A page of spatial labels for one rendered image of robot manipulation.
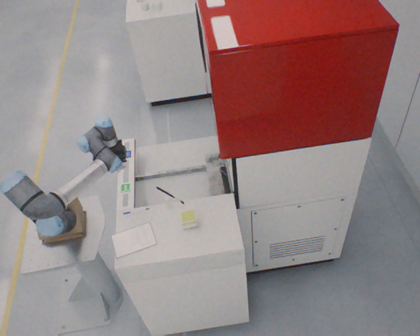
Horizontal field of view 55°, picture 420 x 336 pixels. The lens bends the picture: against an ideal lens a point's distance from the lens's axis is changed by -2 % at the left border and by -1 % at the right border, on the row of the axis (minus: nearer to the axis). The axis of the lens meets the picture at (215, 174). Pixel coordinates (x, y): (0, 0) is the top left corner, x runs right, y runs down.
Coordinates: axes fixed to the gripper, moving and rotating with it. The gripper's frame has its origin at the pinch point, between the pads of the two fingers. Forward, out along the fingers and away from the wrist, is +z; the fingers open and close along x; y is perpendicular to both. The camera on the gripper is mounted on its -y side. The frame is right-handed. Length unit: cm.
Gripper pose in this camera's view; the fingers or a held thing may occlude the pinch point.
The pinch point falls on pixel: (117, 170)
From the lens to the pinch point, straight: 221.7
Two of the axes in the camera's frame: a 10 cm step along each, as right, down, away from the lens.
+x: -1.2, -7.3, 6.7
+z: 0.9, 6.6, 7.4
